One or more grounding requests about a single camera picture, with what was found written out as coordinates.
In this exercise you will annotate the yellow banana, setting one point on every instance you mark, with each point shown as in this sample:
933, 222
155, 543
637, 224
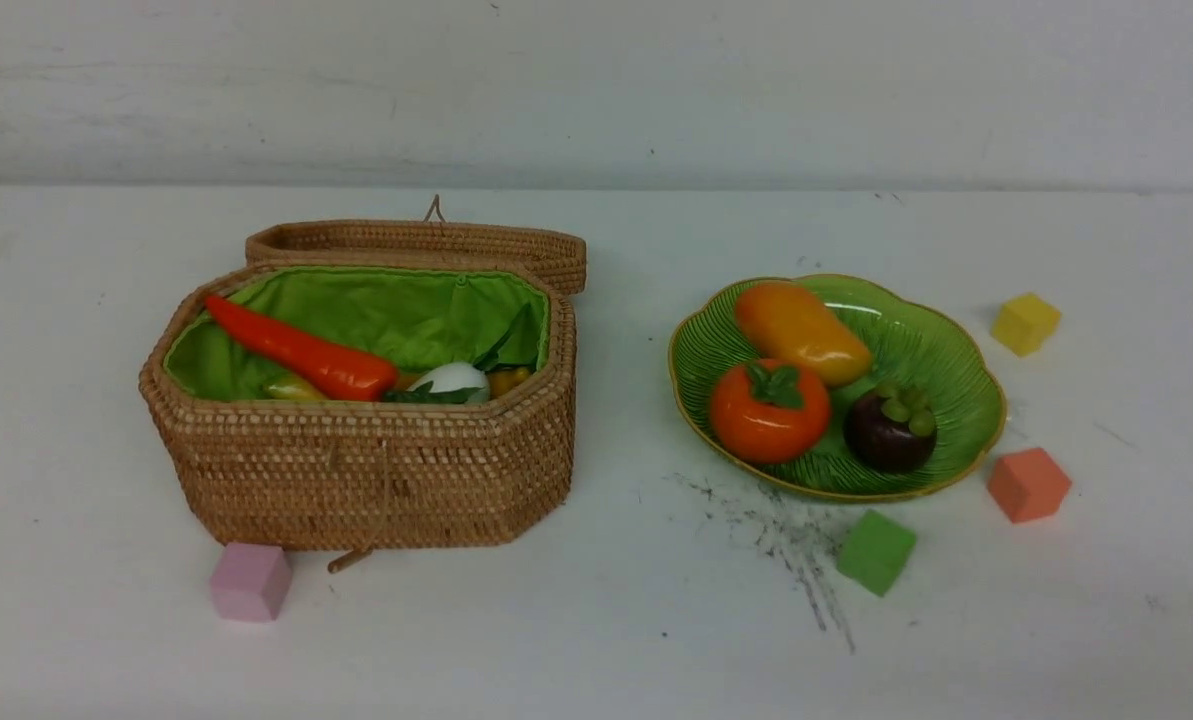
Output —
296, 388

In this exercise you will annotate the white radish with leaves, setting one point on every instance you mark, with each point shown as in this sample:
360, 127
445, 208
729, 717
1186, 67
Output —
490, 359

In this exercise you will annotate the orange persimmon green calyx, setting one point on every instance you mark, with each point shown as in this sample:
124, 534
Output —
768, 411

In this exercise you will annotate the yellow orange mango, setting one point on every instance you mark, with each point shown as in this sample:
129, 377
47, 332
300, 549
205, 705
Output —
784, 320

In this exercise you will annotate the orange carrot with leaves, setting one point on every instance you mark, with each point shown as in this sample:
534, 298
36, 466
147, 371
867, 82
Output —
339, 372

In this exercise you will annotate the dark purple mangosteen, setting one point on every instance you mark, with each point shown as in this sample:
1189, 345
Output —
892, 428

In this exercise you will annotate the woven wicker basket green lining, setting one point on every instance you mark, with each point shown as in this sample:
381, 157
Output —
353, 477

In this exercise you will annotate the green ribbed glass plate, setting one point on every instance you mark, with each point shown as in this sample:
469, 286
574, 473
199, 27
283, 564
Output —
912, 344

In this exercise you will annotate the green foam cube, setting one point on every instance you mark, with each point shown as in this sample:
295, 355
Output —
875, 551

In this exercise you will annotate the pink foam cube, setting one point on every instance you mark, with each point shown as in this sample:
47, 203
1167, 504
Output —
250, 582

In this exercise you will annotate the yellow foam cube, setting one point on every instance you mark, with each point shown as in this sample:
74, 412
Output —
1024, 323

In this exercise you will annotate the orange foam cube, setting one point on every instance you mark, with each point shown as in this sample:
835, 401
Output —
1028, 485

